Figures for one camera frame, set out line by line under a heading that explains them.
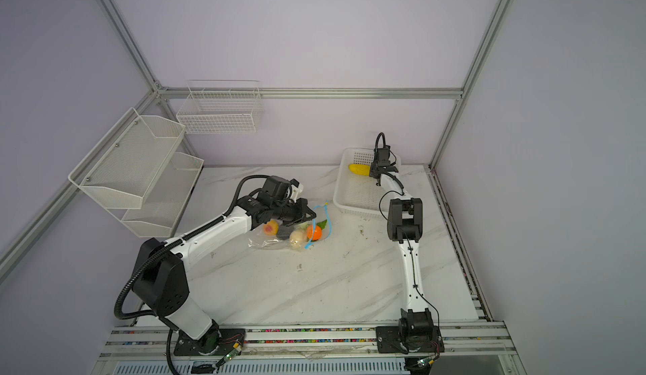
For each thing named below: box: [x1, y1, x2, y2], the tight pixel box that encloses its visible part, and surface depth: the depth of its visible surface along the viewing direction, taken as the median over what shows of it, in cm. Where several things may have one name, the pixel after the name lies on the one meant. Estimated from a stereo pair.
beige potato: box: [288, 230, 307, 250], surface depth 92 cm
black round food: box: [275, 225, 295, 241], surface depth 96 cm
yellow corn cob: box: [348, 163, 371, 176], surface depth 117 cm
